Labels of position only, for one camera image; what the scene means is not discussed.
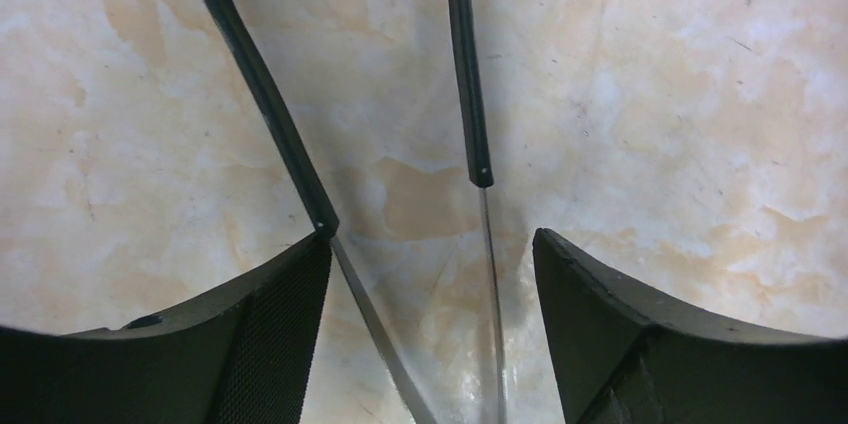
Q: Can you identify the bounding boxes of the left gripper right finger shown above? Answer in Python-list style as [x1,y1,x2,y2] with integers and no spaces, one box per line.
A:
[533,228,847,423]

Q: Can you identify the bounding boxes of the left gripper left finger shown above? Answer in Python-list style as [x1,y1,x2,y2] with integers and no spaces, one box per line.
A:
[1,234,332,423]

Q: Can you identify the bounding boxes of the black metal tongs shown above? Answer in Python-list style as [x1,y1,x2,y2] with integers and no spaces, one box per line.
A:
[203,0,507,423]

